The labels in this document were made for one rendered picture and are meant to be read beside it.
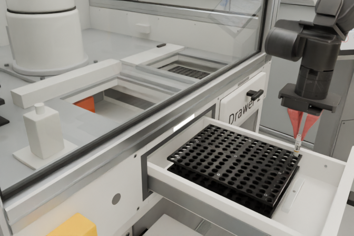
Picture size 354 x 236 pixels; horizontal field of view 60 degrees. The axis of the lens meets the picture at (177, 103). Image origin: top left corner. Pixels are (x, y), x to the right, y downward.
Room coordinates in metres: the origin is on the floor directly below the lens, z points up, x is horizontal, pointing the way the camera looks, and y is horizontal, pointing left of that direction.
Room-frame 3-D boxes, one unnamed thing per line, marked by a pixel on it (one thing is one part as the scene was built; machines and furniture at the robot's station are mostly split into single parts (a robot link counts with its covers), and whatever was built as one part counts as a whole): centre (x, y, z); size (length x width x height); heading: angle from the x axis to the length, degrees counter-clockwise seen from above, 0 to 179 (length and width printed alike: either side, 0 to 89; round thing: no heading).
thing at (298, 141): (0.53, -0.25, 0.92); 0.01 x 0.01 x 0.05
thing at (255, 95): (0.84, -0.23, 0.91); 0.07 x 0.04 x 0.01; 145
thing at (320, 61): (0.54, -0.25, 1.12); 0.07 x 0.06 x 0.07; 42
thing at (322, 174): (0.53, -0.12, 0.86); 0.40 x 0.26 x 0.06; 55
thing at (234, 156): (0.52, -0.12, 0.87); 0.22 x 0.18 x 0.06; 55
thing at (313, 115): (0.54, -0.24, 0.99); 0.07 x 0.07 x 0.09; 56
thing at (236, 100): (0.85, -0.21, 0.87); 0.29 x 0.02 x 0.11; 145
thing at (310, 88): (0.53, -0.25, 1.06); 0.10 x 0.07 x 0.07; 56
